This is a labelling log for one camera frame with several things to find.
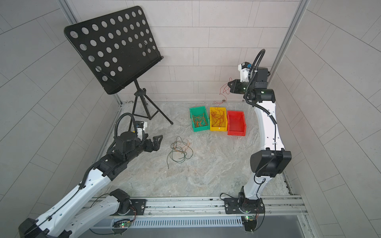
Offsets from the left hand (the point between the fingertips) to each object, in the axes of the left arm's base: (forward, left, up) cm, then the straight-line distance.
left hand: (158, 134), depth 75 cm
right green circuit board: (-35, -45, -21) cm, 61 cm away
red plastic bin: (+21, -47, -17) cm, 54 cm away
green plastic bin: (+30, -19, -16) cm, 39 cm away
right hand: (+21, -35, +18) cm, 45 cm away
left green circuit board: (-35, +12, -18) cm, 41 cm away
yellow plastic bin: (+16, -38, -16) cm, 44 cm away
